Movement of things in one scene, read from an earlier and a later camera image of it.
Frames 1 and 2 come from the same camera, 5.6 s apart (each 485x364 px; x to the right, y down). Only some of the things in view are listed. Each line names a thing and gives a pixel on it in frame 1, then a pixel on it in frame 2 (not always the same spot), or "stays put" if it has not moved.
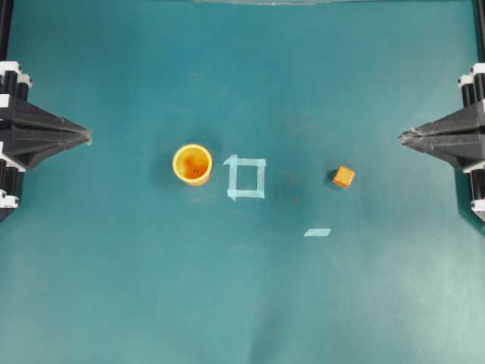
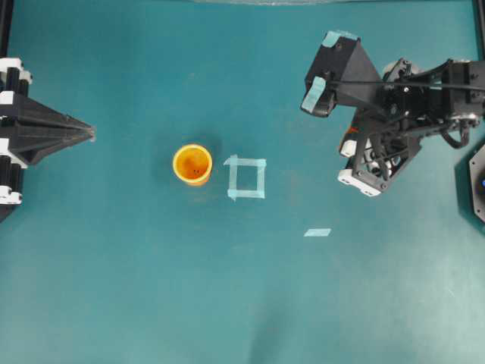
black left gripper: (27, 134) stays put
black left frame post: (6, 9) stays put
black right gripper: (464, 131) -> (378, 142)
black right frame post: (479, 20) stays put
